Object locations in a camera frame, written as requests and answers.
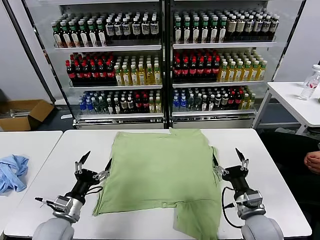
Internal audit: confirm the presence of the person's bare hand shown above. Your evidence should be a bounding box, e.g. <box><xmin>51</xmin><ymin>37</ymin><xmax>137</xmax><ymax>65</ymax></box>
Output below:
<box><xmin>304</xmin><ymin>150</ymin><xmax>320</xmax><ymax>173</ymax></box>

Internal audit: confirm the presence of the black left camera plug cable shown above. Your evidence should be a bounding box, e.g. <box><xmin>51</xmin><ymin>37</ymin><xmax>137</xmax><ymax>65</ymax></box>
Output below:
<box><xmin>34</xmin><ymin>196</ymin><xmax>55</xmax><ymax>208</ymax></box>

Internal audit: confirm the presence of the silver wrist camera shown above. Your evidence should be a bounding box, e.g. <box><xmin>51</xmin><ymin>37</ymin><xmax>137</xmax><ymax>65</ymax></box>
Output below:
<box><xmin>51</xmin><ymin>195</ymin><xmax>73</xmax><ymax>213</ymax></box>
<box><xmin>241</xmin><ymin>190</ymin><xmax>266</xmax><ymax>210</ymax></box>

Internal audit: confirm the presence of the white cap navy label bottle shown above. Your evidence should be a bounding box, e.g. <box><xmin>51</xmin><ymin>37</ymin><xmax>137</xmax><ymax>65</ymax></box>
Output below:
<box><xmin>270</xmin><ymin>15</ymin><xmax>280</xmax><ymax>40</ymax></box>
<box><xmin>113</xmin><ymin>17</ymin><xmax>123</xmax><ymax>40</ymax></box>
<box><xmin>141</xmin><ymin>16</ymin><xmax>151</xmax><ymax>40</ymax></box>
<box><xmin>244</xmin><ymin>15</ymin><xmax>254</xmax><ymax>40</ymax></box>
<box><xmin>105</xmin><ymin>17</ymin><xmax>115</xmax><ymax>41</ymax></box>
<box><xmin>261</xmin><ymin>15</ymin><xmax>272</xmax><ymax>40</ymax></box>
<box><xmin>122</xmin><ymin>17</ymin><xmax>132</xmax><ymax>40</ymax></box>
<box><xmin>131</xmin><ymin>16</ymin><xmax>142</xmax><ymax>40</ymax></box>
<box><xmin>253</xmin><ymin>15</ymin><xmax>263</xmax><ymax>40</ymax></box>
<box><xmin>150</xmin><ymin>15</ymin><xmax>160</xmax><ymax>40</ymax></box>

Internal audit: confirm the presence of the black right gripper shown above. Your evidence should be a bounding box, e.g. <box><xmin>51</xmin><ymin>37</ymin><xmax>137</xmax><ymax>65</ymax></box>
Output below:
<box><xmin>211</xmin><ymin>147</ymin><xmax>251</xmax><ymax>199</ymax></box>

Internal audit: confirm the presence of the white side table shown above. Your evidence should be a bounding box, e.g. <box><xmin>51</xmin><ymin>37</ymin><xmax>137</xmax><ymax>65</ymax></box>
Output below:
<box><xmin>253</xmin><ymin>81</ymin><xmax>320</xmax><ymax>137</ymax></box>

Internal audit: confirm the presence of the green cap yellow juice bottle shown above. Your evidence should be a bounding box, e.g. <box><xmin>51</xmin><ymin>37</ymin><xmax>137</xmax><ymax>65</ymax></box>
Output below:
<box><xmin>122</xmin><ymin>64</ymin><xmax>132</xmax><ymax>86</ymax></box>
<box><xmin>153</xmin><ymin>63</ymin><xmax>162</xmax><ymax>85</ymax></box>
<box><xmin>217</xmin><ymin>61</ymin><xmax>228</xmax><ymax>83</ymax></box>
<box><xmin>249</xmin><ymin>60</ymin><xmax>260</xmax><ymax>82</ymax></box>
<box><xmin>114</xmin><ymin>65</ymin><xmax>124</xmax><ymax>86</ymax></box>
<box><xmin>226</xmin><ymin>61</ymin><xmax>236</xmax><ymax>82</ymax></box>
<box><xmin>138</xmin><ymin>64</ymin><xmax>147</xmax><ymax>86</ymax></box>
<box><xmin>234</xmin><ymin>61</ymin><xmax>244</xmax><ymax>82</ymax></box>
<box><xmin>130</xmin><ymin>64</ymin><xmax>139</xmax><ymax>86</ymax></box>
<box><xmin>257</xmin><ymin>60</ymin><xmax>268</xmax><ymax>81</ymax></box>
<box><xmin>242</xmin><ymin>60</ymin><xmax>252</xmax><ymax>82</ymax></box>
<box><xmin>146</xmin><ymin>63</ymin><xmax>155</xmax><ymax>86</ymax></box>

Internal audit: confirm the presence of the light green shirt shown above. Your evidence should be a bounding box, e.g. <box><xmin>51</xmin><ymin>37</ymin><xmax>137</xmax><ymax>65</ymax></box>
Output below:
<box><xmin>91</xmin><ymin>126</ymin><xmax>221</xmax><ymax>240</ymax></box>

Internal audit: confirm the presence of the white cap beige label bottle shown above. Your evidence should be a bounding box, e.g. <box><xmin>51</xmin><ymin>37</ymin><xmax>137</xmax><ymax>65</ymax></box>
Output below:
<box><xmin>227</xmin><ymin>15</ymin><xmax>237</xmax><ymax>41</ymax></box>
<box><xmin>236</xmin><ymin>15</ymin><xmax>246</xmax><ymax>41</ymax></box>

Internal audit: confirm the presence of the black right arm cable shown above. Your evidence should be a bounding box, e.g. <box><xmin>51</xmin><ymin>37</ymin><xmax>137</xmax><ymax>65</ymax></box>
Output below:
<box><xmin>221</xmin><ymin>186</ymin><xmax>245</xmax><ymax>228</ymax></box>

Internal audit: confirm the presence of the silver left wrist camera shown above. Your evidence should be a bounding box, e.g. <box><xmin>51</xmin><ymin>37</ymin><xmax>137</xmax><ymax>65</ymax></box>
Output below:
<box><xmin>51</xmin><ymin>195</ymin><xmax>73</xmax><ymax>213</ymax></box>

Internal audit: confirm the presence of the dark metal frame pole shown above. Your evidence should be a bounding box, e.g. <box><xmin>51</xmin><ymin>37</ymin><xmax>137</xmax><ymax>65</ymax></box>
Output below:
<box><xmin>273</xmin><ymin>0</ymin><xmax>308</xmax><ymax>83</ymax></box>
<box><xmin>1</xmin><ymin>0</ymin><xmax>57</xmax><ymax>105</ymax></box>

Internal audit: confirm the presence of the white metal drinks shelf rack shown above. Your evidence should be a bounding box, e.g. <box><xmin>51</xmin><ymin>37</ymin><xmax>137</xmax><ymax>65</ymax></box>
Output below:
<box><xmin>166</xmin><ymin>0</ymin><xmax>307</xmax><ymax>130</ymax></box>

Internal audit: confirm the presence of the thin black left gripper cable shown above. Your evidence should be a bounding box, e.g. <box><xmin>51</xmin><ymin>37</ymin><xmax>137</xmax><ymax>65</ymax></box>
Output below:
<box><xmin>84</xmin><ymin>186</ymin><xmax>104</xmax><ymax>195</ymax></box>

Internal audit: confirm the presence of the green cap dark tea bottle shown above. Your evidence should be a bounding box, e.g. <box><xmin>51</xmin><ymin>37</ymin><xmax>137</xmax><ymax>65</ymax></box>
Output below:
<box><xmin>60</xmin><ymin>21</ymin><xmax>72</xmax><ymax>48</ymax></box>
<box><xmin>200</xmin><ymin>16</ymin><xmax>210</xmax><ymax>44</ymax></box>
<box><xmin>191</xmin><ymin>16</ymin><xmax>201</xmax><ymax>44</ymax></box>
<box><xmin>87</xmin><ymin>19</ymin><xmax>98</xmax><ymax>47</ymax></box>
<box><xmin>209</xmin><ymin>16</ymin><xmax>219</xmax><ymax>44</ymax></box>
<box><xmin>96</xmin><ymin>19</ymin><xmax>107</xmax><ymax>47</ymax></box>
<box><xmin>78</xmin><ymin>20</ymin><xmax>90</xmax><ymax>48</ymax></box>
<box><xmin>51</xmin><ymin>21</ymin><xmax>63</xmax><ymax>48</ymax></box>
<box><xmin>218</xmin><ymin>16</ymin><xmax>228</xmax><ymax>43</ymax></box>
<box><xmin>69</xmin><ymin>21</ymin><xmax>81</xmax><ymax>48</ymax></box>
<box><xmin>182</xmin><ymin>16</ymin><xmax>192</xmax><ymax>44</ymax></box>
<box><xmin>174</xmin><ymin>16</ymin><xmax>183</xmax><ymax>45</ymax></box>

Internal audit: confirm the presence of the beverage display fridge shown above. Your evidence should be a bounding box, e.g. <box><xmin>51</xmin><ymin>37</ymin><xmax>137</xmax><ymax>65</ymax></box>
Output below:
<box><xmin>21</xmin><ymin>0</ymin><xmax>168</xmax><ymax>131</ymax></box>

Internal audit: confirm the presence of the person's black clothing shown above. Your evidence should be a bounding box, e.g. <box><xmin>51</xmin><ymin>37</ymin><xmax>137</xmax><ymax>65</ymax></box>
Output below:
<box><xmin>259</xmin><ymin>131</ymin><xmax>320</xmax><ymax>208</ymax></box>

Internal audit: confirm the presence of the pale grey crumpled bag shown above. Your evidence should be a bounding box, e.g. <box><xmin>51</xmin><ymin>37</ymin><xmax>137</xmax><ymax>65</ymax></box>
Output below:
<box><xmin>274</xmin><ymin>126</ymin><xmax>296</xmax><ymax>135</ymax></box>

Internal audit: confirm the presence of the clear water bottle red label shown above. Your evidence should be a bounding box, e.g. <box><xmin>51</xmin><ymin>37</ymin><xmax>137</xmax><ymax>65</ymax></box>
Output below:
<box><xmin>299</xmin><ymin>64</ymin><xmax>320</xmax><ymax>101</ymax></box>

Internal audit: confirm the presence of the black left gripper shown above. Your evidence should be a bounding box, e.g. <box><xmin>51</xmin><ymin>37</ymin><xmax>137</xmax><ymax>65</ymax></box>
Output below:
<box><xmin>68</xmin><ymin>150</ymin><xmax>113</xmax><ymax>201</ymax></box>

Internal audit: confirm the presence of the open cardboard box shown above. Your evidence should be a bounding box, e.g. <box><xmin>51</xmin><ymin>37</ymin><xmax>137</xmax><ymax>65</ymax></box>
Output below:
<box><xmin>0</xmin><ymin>99</ymin><xmax>55</xmax><ymax>132</ymax></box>

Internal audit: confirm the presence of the crumpled light blue cloth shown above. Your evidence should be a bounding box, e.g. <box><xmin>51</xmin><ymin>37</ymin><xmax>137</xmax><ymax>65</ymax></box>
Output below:
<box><xmin>0</xmin><ymin>154</ymin><xmax>30</xmax><ymax>196</ymax></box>

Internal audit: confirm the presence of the grey strips bundle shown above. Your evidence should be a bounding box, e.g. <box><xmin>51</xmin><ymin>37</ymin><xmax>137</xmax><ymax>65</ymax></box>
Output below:
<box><xmin>0</xmin><ymin>107</ymin><xmax>33</xmax><ymax>119</ymax></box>

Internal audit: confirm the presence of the red cap cola bottle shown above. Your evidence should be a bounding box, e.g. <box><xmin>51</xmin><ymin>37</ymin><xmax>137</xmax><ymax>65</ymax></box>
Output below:
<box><xmin>228</xmin><ymin>91</ymin><xmax>236</xmax><ymax>111</ymax></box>
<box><xmin>141</xmin><ymin>94</ymin><xmax>150</xmax><ymax>114</ymax></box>
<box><xmin>204</xmin><ymin>57</ymin><xmax>214</xmax><ymax>79</ymax></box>
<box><xmin>212</xmin><ymin>56</ymin><xmax>221</xmax><ymax>79</ymax></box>
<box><xmin>81</xmin><ymin>59</ymin><xmax>91</xmax><ymax>81</ymax></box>
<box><xmin>89</xmin><ymin>59</ymin><xmax>99</xmax><ymax>81</ymax></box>
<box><xmin>74</xmin><ymin>59</ymin><xmax>83</xmax><ymax>81</ymax></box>
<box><xmin>196</xmin><ymin>57</ymin><xmax>206</xmax><ymax>79</ymax></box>
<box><xmin>97</xmin><ymin>59</ymin><xmax>107</xmax><ymax>80</ymax></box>
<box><xmin>181</xmin><ymin>57</ymin><xmax>190</xmax><ymax>79</ymax></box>
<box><xmin>235</xmin><ymin>91</ymin><xmax>243</xmax><ymax>111</ymax></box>
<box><xmin>134</xmin><ymin>94</ymin><xmax>142</xmax><ymax>114</ymax></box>
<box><xmin>189</xmin><ymin>57</ymin><xmax>198</xmax><ymax>79</ymax></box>
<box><xmin>173</xmin><ymin>57</ymin><xmax>182</xmax><ymax>79</ymax></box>
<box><xmin>65</xmin><ymin>59</ymin><xmax>76</xmax><ymax>82</ymax></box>
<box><xmin>105</xmin><ymin>59</ymin><xmax>116</xmax><ymax>80</ymax></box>

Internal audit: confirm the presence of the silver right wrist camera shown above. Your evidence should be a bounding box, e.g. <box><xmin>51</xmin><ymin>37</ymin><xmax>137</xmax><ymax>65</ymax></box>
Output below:
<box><xmin>241</xmin><ymin>190</ymin><xmax>266</xmax><ymax>210</ymax></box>

